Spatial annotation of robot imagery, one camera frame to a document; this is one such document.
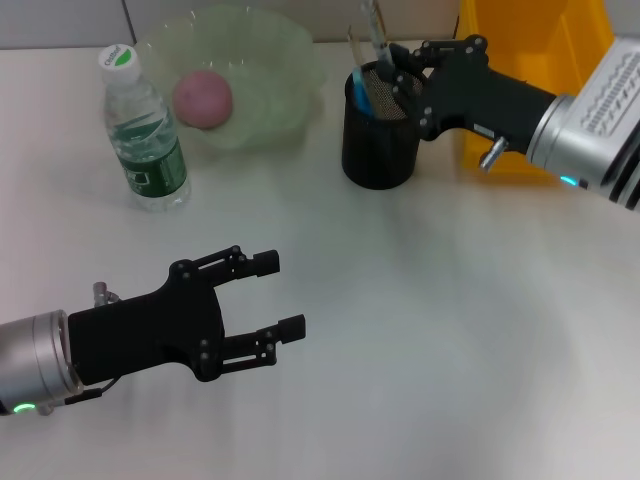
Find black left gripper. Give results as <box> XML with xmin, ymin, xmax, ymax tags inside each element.
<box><xmin>67</xmin><ymin>244</ymin><xmax>307</xmax><ymax>386</ymax></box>

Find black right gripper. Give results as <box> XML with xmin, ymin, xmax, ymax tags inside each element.
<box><xmin>387</xmin><ymin>33</ymin><xmax>559</xmax><ymax>155</ymax></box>

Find blue and teal scissors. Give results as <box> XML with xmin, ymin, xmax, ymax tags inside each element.
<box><xmin>351</xmin><ymin>67</ymin><xmax>396</xmax><ymax>154</ymax></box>

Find clear plastic ruler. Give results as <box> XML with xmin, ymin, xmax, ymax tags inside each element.
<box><xmin>346</xmin><ymin>24</ymin><xmax>376</xmax><ymax>109</ymax></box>

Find silver ballpoint pen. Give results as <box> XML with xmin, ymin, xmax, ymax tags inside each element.
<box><xmin>362</xmin><ymin>0</ymin><xmax>396</xmax><ymax>69</ymax></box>

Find clear bottle with green label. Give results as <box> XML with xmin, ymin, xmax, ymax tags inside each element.
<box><xmin>98</xmin><ymin>43</ymin><xmax>192</xmax><ymax>212</ymax></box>

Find pink toy peach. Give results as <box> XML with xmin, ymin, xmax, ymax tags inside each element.
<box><xmin>172</xmin><ymin>69</ymin><xmax>235</xmax><ymax>131</ymax></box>

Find green translucent fruit bowl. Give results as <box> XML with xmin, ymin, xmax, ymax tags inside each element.
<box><xmin>132</xmin><ymin>4</ymin><xmax>326</xmax><ymax>164</ymax></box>

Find black mesh cup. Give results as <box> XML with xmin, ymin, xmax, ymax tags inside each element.
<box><xmin>342</xmin><ymin>60</ymin><xmax>434</xmax><ymax>191</ymax></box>

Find yellow plastic bin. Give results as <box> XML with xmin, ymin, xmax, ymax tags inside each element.
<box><xmin>453</xmin><ymin>0</ymin><xmax>616</xmax><ymax>184</ymax></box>

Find right gripper cable with plugs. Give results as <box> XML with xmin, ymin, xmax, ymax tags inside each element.
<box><xmin>477</xmin><ymin>136</ymin><xmax>510</xmax><ymax>174</ymax></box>

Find gripper cable with plugs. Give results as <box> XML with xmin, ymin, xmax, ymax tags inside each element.
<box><xmin>37</xmin><ymin>281</ymin><xmax>124</xmax><ymax>417</ymax></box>
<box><xmin>477</xmin><ymin>136</ymin><xmax>510</xmax><ymax>174</ymax></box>

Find left gripper cable with plugs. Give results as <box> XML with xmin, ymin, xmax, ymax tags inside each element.
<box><xmin>37</xmin><ymin>281</ymin><xmax>124</xmax><ymax>417</ymax></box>

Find grey vertical wall trim strip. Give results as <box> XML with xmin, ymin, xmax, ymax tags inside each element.
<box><xmin>121</xmin><ymin>0</ymin><xmax>138</xmax><ymax>47</ymax></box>

